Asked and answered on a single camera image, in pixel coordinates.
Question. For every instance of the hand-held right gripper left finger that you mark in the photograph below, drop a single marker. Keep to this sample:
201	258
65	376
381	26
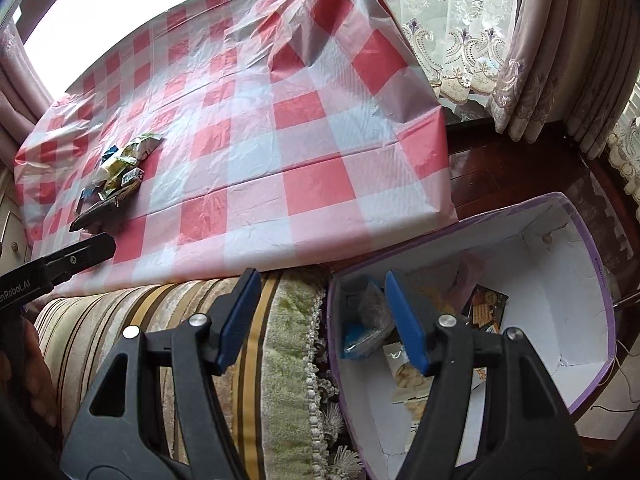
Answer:
240	320

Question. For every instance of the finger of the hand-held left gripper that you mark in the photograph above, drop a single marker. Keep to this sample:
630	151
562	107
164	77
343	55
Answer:
85	254

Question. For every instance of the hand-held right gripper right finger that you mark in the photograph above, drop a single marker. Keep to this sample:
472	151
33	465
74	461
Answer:
405	320

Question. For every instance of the large blue white snack packet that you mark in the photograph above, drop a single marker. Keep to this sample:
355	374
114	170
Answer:
367	320

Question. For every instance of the white biscuit snack packet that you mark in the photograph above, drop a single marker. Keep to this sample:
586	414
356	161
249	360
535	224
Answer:
405	385

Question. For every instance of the dark brown snack packet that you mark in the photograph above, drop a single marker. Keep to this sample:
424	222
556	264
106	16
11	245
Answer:
487	305

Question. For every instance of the purple cardboard box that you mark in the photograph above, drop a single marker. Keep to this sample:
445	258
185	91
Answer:
550	285

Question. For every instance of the person's left hand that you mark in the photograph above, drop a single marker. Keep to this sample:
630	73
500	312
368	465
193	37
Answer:
42	380

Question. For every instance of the cream cabinet with drawers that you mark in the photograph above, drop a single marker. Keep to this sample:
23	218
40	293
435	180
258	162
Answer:
10	220

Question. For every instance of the striped sofa cushion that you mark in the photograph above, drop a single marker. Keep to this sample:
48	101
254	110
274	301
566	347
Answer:
150	320

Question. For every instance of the small blue white snack packet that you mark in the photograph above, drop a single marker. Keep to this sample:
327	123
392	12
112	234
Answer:
134	176

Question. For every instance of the red white checkered tablecloth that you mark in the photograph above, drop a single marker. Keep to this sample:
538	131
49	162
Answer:
275	135

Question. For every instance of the taupe curtain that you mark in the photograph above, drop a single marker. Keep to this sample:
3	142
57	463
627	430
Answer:
560	60
15	75

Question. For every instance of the embroidered lace curtain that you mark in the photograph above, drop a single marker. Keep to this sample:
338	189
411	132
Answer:
450	35

